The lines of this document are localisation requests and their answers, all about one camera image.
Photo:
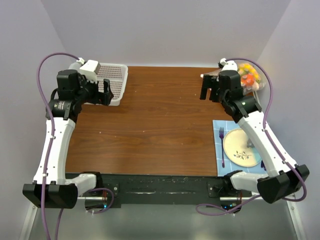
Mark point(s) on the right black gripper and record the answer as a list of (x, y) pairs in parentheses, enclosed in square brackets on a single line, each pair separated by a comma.
[(209, 81)]

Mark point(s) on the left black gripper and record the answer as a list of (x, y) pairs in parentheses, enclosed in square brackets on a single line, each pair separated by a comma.
[(99, 97)]

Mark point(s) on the white perforated plastic basket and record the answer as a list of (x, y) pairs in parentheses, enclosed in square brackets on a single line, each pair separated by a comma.
[(117, 75)]

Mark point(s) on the clear zip top bag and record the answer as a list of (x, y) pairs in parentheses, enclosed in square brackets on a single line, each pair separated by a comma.
[(252, 78)]

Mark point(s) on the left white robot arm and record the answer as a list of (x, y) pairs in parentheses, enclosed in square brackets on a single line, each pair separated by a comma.
[(75, 87)]

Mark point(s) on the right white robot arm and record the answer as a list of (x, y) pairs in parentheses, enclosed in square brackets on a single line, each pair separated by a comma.
[(283, 175)]

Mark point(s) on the purple plastic fork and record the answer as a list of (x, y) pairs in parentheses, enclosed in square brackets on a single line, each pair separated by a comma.
[(221, 136)]

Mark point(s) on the cream and teal plate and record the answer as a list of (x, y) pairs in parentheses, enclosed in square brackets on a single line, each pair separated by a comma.
[(235, 146)]

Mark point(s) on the blue checked cloth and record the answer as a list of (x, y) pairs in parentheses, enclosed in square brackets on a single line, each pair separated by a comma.
[(229, 165)]

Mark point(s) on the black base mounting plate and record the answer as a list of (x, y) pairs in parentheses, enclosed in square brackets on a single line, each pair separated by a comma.
[(147, 189)]

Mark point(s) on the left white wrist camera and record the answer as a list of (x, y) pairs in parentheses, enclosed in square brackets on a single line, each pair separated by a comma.
[(89, 68)]

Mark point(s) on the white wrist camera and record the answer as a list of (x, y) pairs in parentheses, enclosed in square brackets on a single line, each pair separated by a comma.
[(89, 68), (227, 65)]

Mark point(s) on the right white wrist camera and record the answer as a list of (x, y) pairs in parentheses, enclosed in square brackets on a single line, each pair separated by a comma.
[(227, 65)]

